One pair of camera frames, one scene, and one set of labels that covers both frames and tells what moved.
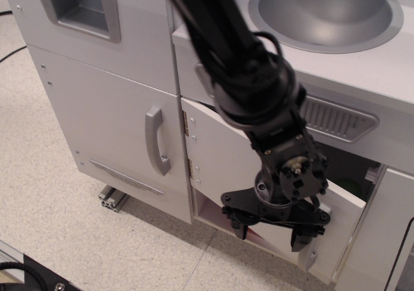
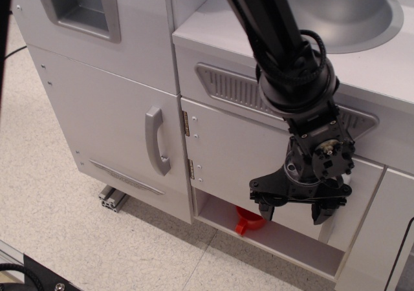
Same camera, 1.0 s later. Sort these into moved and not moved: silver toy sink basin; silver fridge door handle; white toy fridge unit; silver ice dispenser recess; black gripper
Moved: black gripper
Not moved: silver ice dispenser recess; silver toy sink basin; white toy fridge unit; silver fridge door handle
